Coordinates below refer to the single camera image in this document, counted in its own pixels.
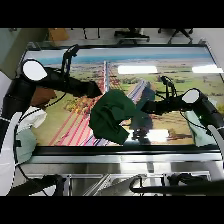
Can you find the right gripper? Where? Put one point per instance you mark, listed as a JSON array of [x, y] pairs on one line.
[[148, 108]]

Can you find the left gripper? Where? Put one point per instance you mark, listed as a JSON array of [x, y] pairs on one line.
[[91, 89]]

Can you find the dark green T-shirt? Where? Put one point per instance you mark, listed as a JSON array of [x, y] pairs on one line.
[[111, 115]]

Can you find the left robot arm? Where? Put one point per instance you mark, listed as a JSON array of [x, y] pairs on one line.
[[56, 80]]

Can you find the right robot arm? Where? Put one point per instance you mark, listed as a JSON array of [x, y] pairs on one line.
[[168, 105]]

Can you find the brown garment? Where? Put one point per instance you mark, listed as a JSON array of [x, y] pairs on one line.
[[42, 96]]

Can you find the pale green garment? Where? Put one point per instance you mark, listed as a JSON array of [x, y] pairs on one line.
[[196, 135], [26, 145]]

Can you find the brown cardboard box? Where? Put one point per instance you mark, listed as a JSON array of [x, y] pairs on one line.
[[58, 34]]

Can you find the white garment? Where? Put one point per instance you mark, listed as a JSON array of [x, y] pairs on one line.
[[33, 118]]

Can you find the black office chair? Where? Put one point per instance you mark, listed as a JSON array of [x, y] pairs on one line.
[[180, 32], [131, 34]]

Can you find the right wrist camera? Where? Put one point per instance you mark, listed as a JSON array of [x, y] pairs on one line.
[[167, 83]]

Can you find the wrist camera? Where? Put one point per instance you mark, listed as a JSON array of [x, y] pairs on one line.
[[68, 55], [167, 83]]

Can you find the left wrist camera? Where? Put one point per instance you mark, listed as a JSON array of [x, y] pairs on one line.
[[68, 55]]

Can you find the silver frame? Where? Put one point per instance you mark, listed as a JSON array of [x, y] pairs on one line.
[[100, 163]]

